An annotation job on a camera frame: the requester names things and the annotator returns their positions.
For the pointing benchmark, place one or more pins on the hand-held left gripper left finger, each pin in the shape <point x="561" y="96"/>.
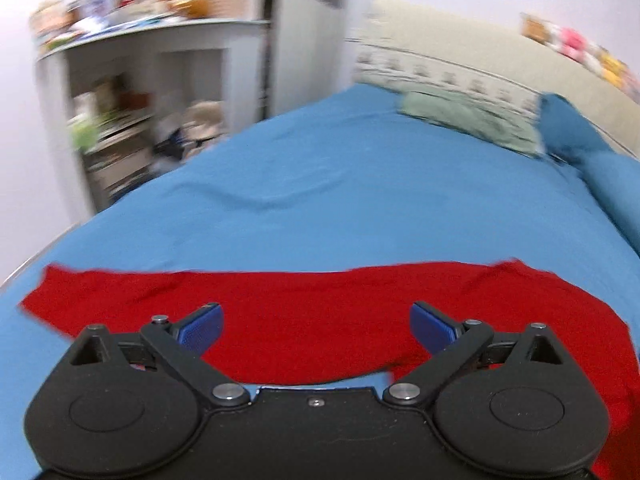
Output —
<point x="204" y="331"/>

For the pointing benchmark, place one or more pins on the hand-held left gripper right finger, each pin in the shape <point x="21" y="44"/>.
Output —
<point x="429" y="329"/>

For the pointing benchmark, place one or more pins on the red garment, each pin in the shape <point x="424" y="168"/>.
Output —
<point x="305" y="317"/>

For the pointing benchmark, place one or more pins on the bed with blue sheet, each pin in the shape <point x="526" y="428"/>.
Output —
<point x="325" y="195"/>

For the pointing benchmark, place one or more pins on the beige plush doll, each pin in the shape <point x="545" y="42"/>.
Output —
<point x="202" y="122"/>

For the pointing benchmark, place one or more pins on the green pillow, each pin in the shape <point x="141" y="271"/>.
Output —
<point x="470" y="120"/>

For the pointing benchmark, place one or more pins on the stack of books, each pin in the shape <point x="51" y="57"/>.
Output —
<point x="107" y="130"/>

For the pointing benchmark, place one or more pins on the blue pillow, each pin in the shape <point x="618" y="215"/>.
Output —
<point x="590" y="160"/>

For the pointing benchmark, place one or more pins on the white patterned pillow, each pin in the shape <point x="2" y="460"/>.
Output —
<point x="450" y="72"/>

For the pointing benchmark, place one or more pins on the white shelf unit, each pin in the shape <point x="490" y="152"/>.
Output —
<point x="210" y="55"/>

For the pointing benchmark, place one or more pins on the beige headboard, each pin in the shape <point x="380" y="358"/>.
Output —
<point x="475" y="35"/>

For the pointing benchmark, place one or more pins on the grey wardrobe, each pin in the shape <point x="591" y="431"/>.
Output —
<point x="305" y="50"/>

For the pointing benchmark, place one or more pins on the row of plush toys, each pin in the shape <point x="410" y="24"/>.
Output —
<point x="580" y="47"/>

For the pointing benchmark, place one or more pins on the clutter of toys and boxes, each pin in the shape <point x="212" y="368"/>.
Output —
<point x="130" y="7"/>

